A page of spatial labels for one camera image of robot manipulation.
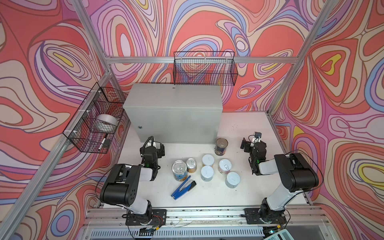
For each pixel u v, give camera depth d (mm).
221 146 885
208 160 879
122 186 454
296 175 471
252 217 734
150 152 728
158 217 723
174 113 913
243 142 881
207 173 835
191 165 848
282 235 664
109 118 738
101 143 728
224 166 861
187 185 823
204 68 959
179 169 798
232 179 805
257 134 817
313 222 734
